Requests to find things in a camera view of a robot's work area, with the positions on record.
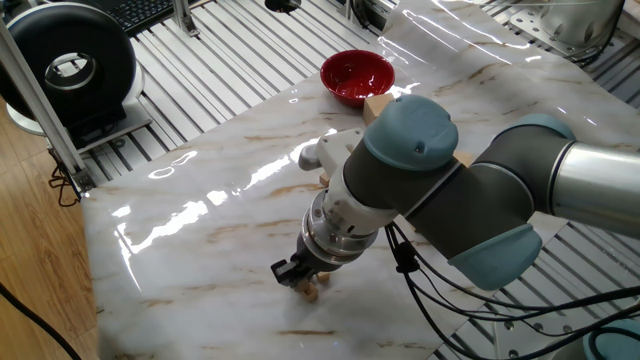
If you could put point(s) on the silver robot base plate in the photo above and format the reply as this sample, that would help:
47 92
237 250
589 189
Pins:
530 332

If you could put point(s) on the glossy marble pattern mat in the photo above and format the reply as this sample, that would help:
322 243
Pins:
200 250

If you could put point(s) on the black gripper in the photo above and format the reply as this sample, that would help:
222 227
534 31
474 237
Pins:
315 260

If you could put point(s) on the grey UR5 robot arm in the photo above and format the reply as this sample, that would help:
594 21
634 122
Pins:
450 200

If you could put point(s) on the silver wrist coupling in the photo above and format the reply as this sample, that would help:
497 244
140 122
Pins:
335 235

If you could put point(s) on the silver perforated mount plate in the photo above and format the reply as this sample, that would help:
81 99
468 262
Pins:
575 25

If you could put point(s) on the grey device base plate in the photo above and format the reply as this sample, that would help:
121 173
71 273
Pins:
132 125

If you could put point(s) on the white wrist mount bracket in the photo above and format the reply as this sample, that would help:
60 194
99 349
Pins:
330 150

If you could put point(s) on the black computer keyboard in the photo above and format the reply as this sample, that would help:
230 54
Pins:
145 12

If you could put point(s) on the red glossy bowl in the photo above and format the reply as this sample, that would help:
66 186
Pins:
350 75

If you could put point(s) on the short aluminium post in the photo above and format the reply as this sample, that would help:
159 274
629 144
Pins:
185 17

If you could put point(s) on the aluminium frame post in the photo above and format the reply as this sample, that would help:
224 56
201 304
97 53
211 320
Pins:
45 115

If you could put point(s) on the large wooden cube block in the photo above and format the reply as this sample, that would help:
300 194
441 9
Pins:
375 107
462 159

